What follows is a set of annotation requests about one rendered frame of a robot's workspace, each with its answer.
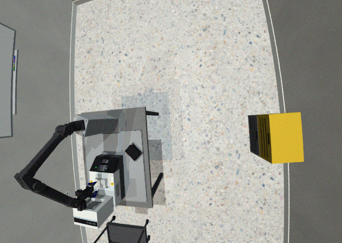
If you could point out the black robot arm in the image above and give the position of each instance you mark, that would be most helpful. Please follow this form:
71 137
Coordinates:
25 176

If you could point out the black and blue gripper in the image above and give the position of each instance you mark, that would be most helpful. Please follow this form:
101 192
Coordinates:
90 190

